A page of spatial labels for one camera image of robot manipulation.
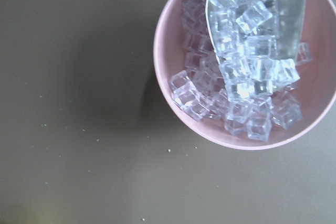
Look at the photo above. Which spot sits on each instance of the pink ice bowl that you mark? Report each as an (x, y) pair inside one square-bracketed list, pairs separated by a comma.
[(315, 91)]

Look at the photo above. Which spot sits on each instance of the steel ice scoop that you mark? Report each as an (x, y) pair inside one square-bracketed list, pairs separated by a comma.
[(291, 25)]

